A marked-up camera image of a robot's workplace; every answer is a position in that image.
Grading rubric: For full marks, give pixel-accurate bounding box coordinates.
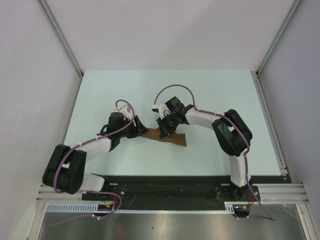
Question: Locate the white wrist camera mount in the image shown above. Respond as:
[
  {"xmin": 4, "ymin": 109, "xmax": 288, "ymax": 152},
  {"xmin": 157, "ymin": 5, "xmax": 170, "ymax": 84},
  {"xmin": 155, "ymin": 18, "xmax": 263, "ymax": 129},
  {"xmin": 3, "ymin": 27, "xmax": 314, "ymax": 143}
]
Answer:
[
  {"xmin": 152, "ymin": 104, "xmax": 171, "ymax": 119},
  {"xmin": 115, "ymin": 104, "xmax": 132, "ymax": 121}
]

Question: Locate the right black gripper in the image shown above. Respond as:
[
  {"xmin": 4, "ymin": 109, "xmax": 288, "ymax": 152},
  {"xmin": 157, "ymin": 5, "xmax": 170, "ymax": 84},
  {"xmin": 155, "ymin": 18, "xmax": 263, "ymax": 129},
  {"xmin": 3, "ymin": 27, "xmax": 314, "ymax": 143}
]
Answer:
[{"xmin": 156, "ymin": 113, "xmax": 179, "ymax": 140}]

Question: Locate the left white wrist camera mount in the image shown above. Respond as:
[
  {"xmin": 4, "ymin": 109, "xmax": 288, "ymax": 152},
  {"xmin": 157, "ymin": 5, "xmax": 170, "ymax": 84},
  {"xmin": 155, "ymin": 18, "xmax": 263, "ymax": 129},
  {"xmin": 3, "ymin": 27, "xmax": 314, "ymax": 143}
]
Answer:
[{"xmin": 115, "ymin": 104, "xmax": 132, "ymax": 121}]

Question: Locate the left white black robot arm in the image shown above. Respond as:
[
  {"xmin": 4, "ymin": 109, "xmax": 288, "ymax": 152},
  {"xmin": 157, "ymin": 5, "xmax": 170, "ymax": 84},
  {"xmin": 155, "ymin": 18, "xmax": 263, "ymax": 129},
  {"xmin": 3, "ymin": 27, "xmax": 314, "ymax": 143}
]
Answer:
[{"xmin": 42, "ymin": 112, "xmax": 149, "ymax": 200}]

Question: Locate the aluminium corner post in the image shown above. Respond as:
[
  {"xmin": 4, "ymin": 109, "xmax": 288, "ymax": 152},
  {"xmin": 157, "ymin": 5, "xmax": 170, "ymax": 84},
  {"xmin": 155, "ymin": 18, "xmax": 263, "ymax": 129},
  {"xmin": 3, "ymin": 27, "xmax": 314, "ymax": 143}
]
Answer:
[
  {"xmin": 36, "ymin": 0, "xmax": 84, "ymax": 79},
  {"xmin": 255, "ymin": 0, "xmax": 304, "ymax": 77}
]

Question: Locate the aluminium rail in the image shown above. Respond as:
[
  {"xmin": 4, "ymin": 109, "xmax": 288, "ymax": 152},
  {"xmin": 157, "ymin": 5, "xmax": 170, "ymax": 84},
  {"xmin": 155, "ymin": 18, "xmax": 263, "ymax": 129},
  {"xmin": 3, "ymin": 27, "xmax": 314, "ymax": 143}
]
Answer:
[
  {"xmin": 251, "ymin": 71, "xmax": 289, "ymax": 176},
  {"xmin": 36, "ymin": 183, "xmax": 309, "ymax": 205}
]

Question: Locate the right side aluminium rail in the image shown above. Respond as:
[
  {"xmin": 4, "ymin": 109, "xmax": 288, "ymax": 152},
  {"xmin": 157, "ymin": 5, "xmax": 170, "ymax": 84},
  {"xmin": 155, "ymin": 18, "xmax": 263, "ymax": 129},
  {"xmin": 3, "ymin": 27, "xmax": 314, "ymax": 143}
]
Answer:
[{"xmin": 251, "ymin": 71, "xmax": 289, "ymax": 176}]

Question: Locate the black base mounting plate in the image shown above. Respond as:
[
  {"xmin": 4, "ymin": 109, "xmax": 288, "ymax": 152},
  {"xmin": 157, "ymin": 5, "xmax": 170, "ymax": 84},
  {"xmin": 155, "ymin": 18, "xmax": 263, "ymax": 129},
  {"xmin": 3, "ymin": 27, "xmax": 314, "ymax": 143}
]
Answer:
[{"xmin": 82, "ymin": 174, "xmax": 292, "ymax": 205}]

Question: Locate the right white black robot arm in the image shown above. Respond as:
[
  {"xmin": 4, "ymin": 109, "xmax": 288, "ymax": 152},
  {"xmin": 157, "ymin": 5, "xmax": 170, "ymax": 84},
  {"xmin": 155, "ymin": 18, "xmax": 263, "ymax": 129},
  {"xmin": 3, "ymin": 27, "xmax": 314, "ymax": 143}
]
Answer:
[{"xmin": 152, "ymin": 97, "xmax": 253, "ymax": 201}]

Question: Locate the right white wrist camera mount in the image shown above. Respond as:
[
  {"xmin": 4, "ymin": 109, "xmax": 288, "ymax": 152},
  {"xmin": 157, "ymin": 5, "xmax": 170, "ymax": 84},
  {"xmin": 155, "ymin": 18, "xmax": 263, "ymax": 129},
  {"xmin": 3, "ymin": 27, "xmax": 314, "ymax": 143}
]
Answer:
[{"xmin": 152, "ymin": 104, "xmax": 171, "ymax": 119}]

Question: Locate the white slotted cable duct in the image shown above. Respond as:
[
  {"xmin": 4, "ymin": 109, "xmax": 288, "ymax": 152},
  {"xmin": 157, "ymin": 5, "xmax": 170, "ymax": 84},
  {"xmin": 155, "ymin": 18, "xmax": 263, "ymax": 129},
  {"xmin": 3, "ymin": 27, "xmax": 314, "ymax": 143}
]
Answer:
[{"xmin": 46, "ymin": 201, "xmax": 237, "ymax": 215}]

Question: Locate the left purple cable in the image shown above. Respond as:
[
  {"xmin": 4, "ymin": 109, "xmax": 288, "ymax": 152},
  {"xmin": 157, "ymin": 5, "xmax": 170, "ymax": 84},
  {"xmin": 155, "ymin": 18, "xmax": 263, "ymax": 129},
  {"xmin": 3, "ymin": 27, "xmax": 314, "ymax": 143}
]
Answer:
[{"xmin": 48, "ymin": 99, "xmax": 136, "ymax": 227}]

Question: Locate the aluminium front rail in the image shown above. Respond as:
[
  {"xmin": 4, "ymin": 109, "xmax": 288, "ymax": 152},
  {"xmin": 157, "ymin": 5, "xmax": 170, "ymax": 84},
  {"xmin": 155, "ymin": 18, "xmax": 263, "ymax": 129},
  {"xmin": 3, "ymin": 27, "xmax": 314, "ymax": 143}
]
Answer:
[{"xmin": 36, "ymin": 183, "xmax": 309, "ymax": 205}]

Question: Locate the brown cloth napkin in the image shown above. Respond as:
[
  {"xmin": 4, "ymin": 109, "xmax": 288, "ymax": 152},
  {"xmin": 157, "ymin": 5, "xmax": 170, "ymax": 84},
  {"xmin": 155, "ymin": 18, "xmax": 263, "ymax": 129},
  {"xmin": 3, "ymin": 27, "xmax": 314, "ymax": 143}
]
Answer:
[{"xmin": 142, "ymin": 128, "xmax": 187, "ymax": 147}]

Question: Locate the purple cable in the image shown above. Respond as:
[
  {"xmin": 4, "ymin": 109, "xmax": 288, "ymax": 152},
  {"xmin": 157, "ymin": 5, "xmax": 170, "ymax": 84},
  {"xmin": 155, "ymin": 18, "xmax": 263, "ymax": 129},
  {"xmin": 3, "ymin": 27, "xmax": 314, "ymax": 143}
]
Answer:
[
  {"xmin": 48, "ymin": 99, "xmax": 136, "ymax": 227},
  {"xmin": 154, "ymin": 84, "xmax": 276, "ymax": 221}
]

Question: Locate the left aluminium corner post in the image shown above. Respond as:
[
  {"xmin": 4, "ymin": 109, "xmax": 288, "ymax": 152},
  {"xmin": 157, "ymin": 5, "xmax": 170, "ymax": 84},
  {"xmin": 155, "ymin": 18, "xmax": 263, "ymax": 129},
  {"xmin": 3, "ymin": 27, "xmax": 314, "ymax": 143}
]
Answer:
[{"xmin": 36, "ymin": 0, "xmax": 84, "ymax": 79}]

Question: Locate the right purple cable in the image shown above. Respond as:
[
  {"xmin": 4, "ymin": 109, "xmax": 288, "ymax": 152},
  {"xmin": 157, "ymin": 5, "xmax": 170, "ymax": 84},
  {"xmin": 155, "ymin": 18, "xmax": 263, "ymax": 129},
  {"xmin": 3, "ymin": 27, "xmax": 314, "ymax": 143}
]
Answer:
[{"xmin": 154, "ymin": 84, "xmax": 276, "ymax": 221}]

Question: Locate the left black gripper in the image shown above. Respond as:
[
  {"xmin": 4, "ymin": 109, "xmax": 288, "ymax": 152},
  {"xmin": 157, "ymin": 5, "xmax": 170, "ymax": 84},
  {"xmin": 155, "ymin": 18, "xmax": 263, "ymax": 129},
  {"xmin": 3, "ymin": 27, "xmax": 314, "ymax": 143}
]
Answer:
[{"xmin": 117, "ymin": 115, "xmax": 148, "ymax": 139}]

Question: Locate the right aluminium corner post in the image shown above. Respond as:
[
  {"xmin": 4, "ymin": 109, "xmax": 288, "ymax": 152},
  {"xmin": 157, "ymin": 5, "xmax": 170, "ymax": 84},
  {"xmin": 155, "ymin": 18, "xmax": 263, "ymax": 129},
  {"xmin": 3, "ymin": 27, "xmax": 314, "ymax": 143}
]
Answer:
[{"xmin": 255, "ymin": 0, "xmax": 304, "ymax": 77}]

